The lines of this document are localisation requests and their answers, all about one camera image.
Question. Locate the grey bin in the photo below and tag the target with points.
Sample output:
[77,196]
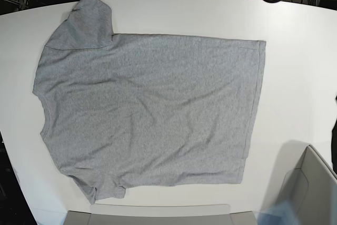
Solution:
[115,214]
[308,194]

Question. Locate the grey T-shirt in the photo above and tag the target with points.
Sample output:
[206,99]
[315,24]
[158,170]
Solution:
[130,110]

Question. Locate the grey bin right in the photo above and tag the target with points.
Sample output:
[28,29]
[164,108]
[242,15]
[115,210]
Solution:
[308,194]

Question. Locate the black object right edge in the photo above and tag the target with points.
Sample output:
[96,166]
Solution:
[334,147]

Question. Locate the grey bin front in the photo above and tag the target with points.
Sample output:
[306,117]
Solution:
[115,214]

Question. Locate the blue cloth in bin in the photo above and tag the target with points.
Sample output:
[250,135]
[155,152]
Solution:
[279,214]

